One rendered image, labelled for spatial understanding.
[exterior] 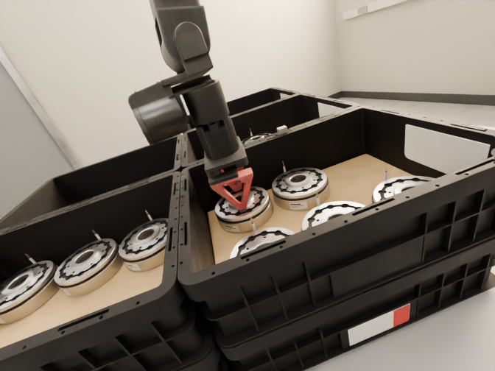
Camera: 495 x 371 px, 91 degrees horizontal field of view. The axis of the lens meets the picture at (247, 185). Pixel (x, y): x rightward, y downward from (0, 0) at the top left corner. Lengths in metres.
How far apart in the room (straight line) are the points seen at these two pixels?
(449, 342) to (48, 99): 3.49
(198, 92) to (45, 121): 3.17
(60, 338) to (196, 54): 0.32
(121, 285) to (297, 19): 3.93
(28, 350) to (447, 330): 0.47
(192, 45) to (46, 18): 3.18
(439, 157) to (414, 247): 0.17
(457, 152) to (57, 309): 0.63
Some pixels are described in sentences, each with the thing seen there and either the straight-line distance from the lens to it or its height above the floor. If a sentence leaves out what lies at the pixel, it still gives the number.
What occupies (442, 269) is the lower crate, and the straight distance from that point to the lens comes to 0.39.
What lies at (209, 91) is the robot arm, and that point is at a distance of 0.35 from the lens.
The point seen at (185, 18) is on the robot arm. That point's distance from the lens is 0.36.
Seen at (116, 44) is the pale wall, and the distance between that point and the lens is 3.39.
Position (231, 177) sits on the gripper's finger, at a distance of 0.36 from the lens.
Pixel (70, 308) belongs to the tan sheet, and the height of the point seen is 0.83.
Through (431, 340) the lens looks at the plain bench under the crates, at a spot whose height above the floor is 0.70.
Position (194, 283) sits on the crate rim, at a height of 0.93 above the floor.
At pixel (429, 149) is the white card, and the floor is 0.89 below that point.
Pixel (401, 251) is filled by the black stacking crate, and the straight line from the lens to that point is 0.33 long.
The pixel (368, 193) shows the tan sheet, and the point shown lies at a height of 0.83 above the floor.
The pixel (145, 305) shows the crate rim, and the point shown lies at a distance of 0.25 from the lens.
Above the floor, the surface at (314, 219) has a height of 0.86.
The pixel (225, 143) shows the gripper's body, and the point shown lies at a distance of 0.37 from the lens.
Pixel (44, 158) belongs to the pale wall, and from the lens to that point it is 3.59.
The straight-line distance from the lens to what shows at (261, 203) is 0.42.
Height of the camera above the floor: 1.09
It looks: 28 degrees down
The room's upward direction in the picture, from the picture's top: 18 degrees counter-clockwise
